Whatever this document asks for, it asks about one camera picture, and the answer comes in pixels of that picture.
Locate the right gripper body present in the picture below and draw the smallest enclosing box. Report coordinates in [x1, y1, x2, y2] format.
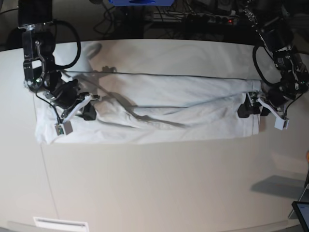
[45, 81, 100, 116]

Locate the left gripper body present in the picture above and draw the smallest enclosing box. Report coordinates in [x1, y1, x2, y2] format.
[246, 89, 288, 114]

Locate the white T-shirt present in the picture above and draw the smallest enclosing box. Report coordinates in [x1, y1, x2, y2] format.
[35, 73, 261, 144]

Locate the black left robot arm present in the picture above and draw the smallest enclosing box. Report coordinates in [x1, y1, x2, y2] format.
[238, 0, 309, 119]

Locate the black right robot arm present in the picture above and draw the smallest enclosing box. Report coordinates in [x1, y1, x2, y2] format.
[18, 0, 99, 123]

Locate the black tablet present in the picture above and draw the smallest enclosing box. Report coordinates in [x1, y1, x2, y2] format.
[292, 201, 309, 232]

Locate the white label strip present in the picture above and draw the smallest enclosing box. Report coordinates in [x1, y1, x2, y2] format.
[33, 217, 89, 232]

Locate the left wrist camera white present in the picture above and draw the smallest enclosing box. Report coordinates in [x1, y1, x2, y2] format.
[257, 98, 289, 131]

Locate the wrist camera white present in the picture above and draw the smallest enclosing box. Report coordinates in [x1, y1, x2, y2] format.
[55, 94, 93, 136]
[257, 98, 289, 131]

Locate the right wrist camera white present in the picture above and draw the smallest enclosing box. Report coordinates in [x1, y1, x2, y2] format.
[55, 94, 93, 136]

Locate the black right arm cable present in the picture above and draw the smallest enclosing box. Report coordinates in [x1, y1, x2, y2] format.
[53, 20, 82, 68]

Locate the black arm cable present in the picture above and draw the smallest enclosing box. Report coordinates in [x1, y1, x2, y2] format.
[53, 20, 82, 68]
[252, 44, 282, 85]

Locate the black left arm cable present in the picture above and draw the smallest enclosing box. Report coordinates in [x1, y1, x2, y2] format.
[252, 44, 282, 85]

